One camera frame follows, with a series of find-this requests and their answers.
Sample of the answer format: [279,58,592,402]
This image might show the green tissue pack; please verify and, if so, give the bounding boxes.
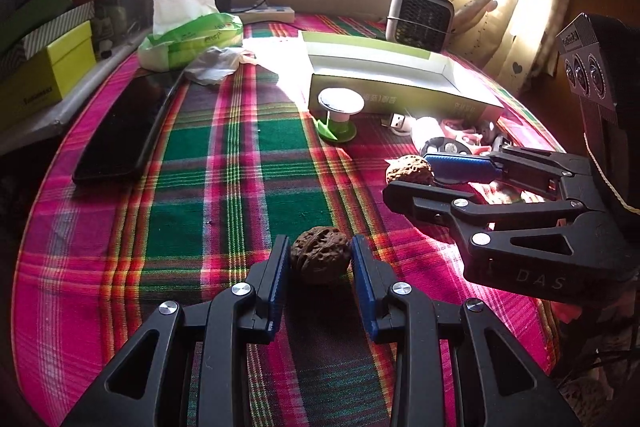
[137,0,244,72]

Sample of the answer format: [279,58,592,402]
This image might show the small white desk fan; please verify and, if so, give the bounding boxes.
[385,0,454,53]

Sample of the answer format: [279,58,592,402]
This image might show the black round disc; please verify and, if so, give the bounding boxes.
[420,136,472,156]

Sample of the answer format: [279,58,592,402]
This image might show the plaid pink green cloth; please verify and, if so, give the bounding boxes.
[10,12,566,427]

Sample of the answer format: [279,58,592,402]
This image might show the striped box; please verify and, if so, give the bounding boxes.
[0,1,94,78]

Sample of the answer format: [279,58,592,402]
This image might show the white green cardboard box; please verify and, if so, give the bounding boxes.
[299,31,503,124]

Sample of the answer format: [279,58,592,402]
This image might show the brown walnut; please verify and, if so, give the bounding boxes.
[290,227,352,285]
[385,155,435,184]

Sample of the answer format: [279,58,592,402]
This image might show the black tablet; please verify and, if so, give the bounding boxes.
[72,70,182,186]

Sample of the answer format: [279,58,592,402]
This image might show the white power strip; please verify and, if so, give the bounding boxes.
[238,5,295,25]

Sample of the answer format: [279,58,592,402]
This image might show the crumpled white tissue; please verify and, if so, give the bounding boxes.
[183,46,257,86]

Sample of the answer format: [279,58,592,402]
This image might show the white green round stand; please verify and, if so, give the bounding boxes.
[316,88,364,144]

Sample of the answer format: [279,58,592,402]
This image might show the yellow green box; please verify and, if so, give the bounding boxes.
[0,22,96,130]

